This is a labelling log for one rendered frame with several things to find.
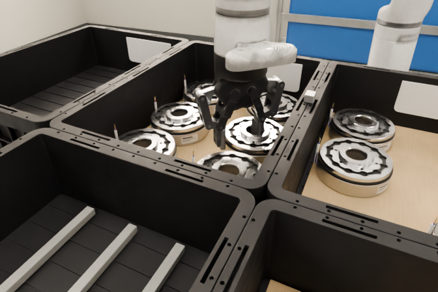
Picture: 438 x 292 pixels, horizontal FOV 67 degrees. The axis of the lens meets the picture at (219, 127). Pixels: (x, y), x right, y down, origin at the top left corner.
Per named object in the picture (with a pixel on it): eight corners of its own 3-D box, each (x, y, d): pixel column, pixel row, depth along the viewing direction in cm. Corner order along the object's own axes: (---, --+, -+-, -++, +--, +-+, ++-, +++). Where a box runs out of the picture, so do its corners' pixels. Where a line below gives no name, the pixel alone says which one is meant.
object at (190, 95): (198, 78, 73) (198, 75, 73) (240, 87, 70) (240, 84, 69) (174, 97, 66) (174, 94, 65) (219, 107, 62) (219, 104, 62)
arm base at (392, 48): (360, 81, 88) (374, 15, 79) (398, 83, 86) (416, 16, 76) (364, 97, 81) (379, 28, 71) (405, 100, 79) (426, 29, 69)
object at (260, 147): (238, 115, 60) (238, 111, 59) (292, 127, 56) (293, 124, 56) (214, 143, 52) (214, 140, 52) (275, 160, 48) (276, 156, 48)
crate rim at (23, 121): (91, 33, 85) (89, 24, 84) (192, 49, 75) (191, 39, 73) (-82, 96, 55) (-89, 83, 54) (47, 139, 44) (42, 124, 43)
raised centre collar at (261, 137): (246, 122, 57) (246, 118, 56) (274, 128, 55) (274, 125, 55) (235, 136, 53) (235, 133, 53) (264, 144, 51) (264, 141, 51)
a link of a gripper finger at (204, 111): (199, 86, 47) (212, 117, 51) (188, 91, 47) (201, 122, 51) (205, 94, 45) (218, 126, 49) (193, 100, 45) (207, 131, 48)
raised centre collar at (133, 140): (141, 134, 53) (140, 131, 53) (165, 143, 51) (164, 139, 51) (118, 149, 50) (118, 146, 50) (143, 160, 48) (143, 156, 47)
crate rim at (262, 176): (192, 49, 75) (191, 39, 73) (328, 72, 64) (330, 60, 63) (47, 139, 44) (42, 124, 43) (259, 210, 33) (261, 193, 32)
